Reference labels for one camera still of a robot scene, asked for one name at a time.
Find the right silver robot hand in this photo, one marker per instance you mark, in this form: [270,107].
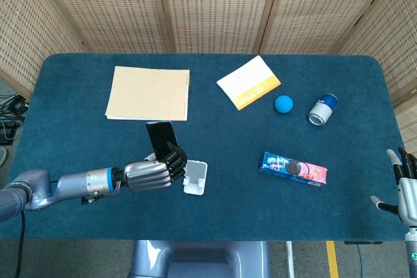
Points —
[405,190]

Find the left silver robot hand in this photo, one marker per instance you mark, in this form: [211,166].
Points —
[153,174]

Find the black smartphone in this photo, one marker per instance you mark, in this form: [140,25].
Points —
[161,138]

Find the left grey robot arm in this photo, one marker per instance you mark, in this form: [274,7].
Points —
[65,187]

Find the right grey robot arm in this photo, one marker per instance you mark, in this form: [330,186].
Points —
[410,252]

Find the white phone stand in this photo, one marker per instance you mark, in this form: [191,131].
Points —
[197,178]

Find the beige manila folder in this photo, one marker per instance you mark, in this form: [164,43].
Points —
[148,93]

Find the blue table cloth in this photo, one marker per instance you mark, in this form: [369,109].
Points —
[228,209]

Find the grey robot torso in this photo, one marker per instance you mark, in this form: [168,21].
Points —
[198,260]

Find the blue cookie box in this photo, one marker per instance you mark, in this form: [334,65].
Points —
[293,170]

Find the blue and silver can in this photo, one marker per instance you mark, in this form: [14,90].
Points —
[322,109]

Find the white and yellow booklet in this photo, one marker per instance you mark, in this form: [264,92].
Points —
[249,82]

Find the blue foam ball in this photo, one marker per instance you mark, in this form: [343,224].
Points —
[283,103]

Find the woven folding screen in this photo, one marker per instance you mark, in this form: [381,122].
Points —
[208,8]

